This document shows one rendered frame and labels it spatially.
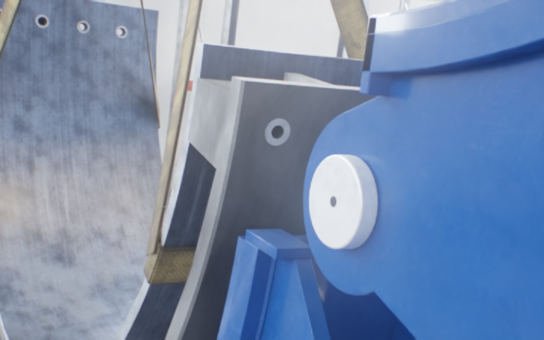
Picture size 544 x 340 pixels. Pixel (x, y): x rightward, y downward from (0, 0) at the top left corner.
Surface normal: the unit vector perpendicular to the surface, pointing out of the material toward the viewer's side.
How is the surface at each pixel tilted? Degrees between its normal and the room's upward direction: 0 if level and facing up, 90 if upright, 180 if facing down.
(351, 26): 104
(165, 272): 115
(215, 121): 90
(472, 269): 90
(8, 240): 35
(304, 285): 50
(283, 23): 90
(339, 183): 90
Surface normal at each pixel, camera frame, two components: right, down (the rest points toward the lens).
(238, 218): 0.42, 0.44
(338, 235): -0.87, -0.03
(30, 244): 0.37, -0.68
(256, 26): 0.48, 0.22
